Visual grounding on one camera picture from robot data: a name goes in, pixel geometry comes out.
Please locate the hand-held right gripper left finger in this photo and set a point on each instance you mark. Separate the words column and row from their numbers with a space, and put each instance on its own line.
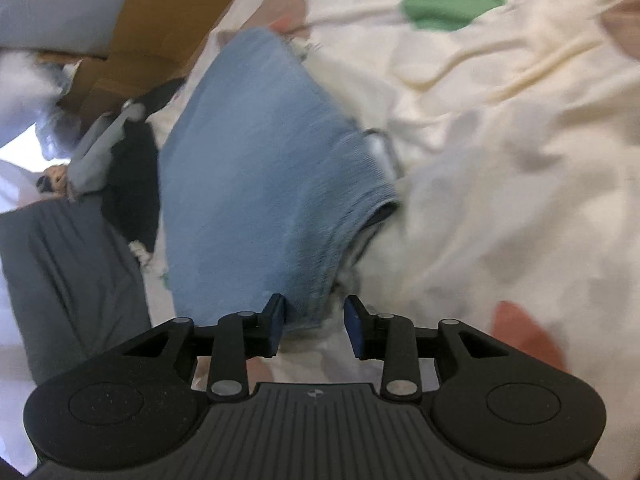
column 276, row 325

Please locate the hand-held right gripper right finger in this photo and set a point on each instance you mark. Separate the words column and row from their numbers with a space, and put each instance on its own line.
column 355, row 327

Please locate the blue denim pants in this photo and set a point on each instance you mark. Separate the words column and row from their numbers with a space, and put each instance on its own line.
column 250, row 185

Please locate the black crumpled garment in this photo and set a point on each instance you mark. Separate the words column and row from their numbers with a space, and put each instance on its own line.
column 132, row 190

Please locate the dark green cloth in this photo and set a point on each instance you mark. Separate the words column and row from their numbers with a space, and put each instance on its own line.
column 65, row 270

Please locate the bear print bedsheet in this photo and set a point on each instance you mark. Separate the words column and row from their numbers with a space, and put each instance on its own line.
column 500, row 160

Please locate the light grey garment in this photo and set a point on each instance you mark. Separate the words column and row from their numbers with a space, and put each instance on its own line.
column 95, row 155

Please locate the teddy bear toy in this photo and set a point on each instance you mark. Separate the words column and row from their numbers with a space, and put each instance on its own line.
column 52, row 180

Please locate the clear plastic bags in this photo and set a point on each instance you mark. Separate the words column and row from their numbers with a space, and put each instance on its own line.
column 57, row 135

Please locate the white sheer curtain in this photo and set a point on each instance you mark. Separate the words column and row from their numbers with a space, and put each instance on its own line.
column 17, row 185

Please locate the flat cardboard sheet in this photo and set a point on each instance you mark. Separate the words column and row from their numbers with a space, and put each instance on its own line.
column 150, row 25

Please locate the white pillow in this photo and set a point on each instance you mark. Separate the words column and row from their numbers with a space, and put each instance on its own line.
column 25, row 85

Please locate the grey upright panel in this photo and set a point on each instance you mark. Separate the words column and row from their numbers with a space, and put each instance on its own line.
column 55, row 5

